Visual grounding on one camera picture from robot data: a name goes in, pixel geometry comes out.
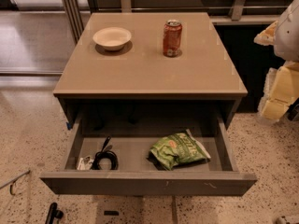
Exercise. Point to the orange soda can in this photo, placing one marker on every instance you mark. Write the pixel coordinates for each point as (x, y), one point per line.
(172, 38)

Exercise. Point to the small white packet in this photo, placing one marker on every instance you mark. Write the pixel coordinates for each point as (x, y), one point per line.
(85, 163)

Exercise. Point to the grey drawer cabinet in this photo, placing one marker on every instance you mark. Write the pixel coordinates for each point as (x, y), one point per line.
(204, 70)

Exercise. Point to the white paper bowl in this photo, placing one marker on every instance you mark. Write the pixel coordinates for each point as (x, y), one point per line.
(112, 38)

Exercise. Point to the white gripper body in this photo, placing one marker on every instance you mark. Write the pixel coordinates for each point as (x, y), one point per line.
(289, 36)

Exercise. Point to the metal hook rod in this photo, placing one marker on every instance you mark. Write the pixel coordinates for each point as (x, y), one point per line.
(11, 183)

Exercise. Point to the green jalapeno chip bag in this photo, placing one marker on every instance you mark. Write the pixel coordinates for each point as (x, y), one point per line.
(176, 150)

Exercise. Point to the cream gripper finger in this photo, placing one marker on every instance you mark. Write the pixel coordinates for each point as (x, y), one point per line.
(266, 37)
(280, 91)

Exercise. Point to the open grey top drawer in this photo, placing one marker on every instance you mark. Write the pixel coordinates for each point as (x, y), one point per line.
(136, 175)

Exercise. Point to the black object on floor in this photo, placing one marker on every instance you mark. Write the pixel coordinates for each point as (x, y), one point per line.
(54, 215)

